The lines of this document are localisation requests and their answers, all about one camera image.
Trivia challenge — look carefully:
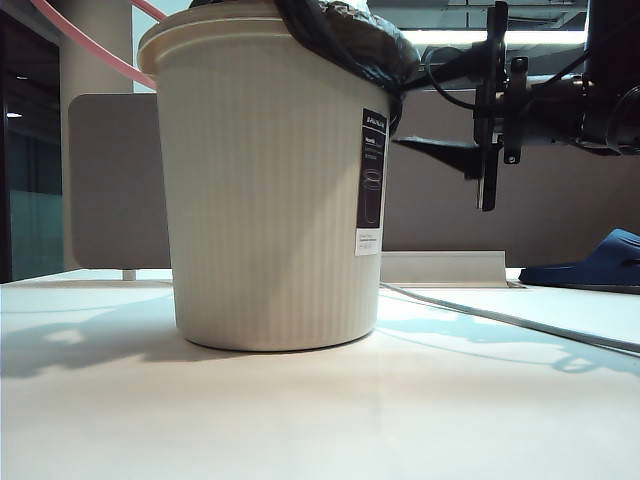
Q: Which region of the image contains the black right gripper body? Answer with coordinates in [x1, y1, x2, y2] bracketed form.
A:
[472, 0, 529, 211]

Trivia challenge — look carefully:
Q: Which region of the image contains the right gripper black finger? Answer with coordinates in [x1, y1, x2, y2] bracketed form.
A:
[392, 134, 484, 181]
[409, 47, 489, 96]

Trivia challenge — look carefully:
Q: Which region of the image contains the black garbage bag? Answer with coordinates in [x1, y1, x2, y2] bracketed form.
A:
[192, 0, 422, 142]

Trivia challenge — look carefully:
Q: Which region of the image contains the white ribbed trash can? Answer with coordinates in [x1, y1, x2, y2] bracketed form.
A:
[138, 3, 396, 353]

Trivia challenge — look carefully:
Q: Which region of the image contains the dark trash can label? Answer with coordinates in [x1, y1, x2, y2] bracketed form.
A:
[355, 107, 390, 258]

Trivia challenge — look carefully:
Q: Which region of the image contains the ceiling light strip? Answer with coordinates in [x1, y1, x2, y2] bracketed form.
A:
[402, 29, 589, 47]

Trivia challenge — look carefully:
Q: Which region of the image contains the brown desk partition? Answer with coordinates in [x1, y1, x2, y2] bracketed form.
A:
[382, 89, 640, 256]

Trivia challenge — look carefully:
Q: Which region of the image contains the navy blue rubber slipper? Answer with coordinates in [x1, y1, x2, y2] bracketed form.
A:
[518, 228, 640, 295]

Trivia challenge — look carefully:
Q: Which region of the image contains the grey rounded desk partition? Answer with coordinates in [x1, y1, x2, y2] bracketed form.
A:
[68, 93, 171, 270]

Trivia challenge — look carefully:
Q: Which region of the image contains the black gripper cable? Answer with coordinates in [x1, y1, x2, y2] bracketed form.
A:
[423, 47, 484, 109]

